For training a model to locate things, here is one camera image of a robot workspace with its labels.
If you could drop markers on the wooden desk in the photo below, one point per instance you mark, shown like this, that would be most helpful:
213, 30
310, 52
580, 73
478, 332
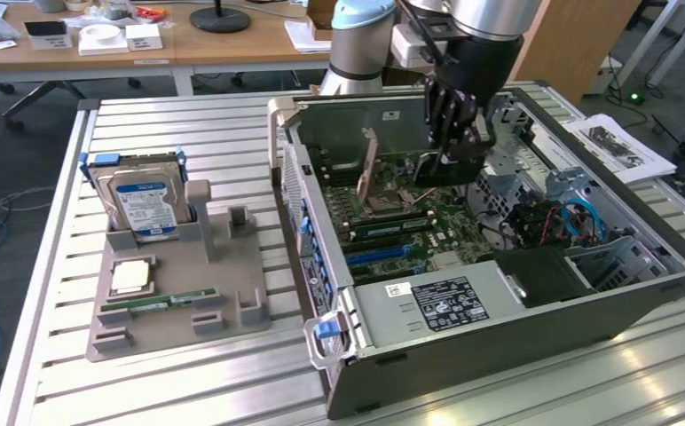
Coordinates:
230, 49

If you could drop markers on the black and white box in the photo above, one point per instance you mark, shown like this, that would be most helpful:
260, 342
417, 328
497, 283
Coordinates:
49, 35

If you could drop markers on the printed paper stack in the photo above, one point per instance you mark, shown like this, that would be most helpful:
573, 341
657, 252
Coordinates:
621, 151

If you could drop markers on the grey plastic parts rack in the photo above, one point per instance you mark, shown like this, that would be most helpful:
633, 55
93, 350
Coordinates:
182, 266

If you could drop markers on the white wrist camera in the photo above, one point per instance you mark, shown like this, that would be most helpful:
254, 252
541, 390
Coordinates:
406, 46

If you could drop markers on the grey power supply unit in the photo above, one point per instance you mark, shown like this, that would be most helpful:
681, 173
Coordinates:
390, 319

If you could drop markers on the silver disk bay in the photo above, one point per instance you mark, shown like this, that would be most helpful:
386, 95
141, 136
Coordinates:
633, 262

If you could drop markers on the black lamp base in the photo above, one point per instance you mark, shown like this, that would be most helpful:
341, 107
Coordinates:
220, 20

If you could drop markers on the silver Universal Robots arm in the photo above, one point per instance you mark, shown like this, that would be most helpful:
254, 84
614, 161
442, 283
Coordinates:
357, 44

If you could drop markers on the hard disk in blue caddy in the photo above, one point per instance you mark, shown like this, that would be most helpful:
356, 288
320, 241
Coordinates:
148, 208

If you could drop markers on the silver drive cage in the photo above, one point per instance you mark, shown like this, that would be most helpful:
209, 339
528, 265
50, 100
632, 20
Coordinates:
509, 186

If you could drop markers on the white papers pile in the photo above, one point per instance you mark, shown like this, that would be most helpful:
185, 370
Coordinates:
304, 37

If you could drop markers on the white table frame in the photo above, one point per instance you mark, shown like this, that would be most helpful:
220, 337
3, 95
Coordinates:
656, 40

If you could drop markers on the installed RAM stick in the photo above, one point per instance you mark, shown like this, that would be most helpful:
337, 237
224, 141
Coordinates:
390, 227

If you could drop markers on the wooden cabinet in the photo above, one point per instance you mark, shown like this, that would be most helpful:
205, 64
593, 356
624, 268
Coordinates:
580, 44

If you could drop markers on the silver CPU chip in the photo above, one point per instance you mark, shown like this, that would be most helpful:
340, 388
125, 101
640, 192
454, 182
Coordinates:
133, 277

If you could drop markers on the open dark PC case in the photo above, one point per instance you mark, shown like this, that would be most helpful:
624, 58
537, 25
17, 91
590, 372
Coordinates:
497, 355

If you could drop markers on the small white box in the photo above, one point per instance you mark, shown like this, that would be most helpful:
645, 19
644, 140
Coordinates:
144, 37

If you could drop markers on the black chair base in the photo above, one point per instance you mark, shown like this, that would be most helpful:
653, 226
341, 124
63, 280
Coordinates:
35, 95

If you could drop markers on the brown cardboard box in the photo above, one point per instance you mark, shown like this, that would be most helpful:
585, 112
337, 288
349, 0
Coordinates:
320, 13

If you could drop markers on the graphics card with metal bracket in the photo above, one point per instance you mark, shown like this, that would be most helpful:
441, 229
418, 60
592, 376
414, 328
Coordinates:
456, 175

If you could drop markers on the green RAM stick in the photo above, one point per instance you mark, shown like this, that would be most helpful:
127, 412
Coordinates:
160, 302

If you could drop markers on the green motherboard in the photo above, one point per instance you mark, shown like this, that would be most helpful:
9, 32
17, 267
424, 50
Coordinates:
437, 235

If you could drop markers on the white box with tape roll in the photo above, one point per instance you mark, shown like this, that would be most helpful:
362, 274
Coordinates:
102, 37

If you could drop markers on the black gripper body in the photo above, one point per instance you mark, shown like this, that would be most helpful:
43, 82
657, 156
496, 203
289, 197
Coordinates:
481, 62

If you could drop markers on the CPU socket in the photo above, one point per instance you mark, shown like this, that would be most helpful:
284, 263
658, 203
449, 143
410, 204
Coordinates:
390, 204

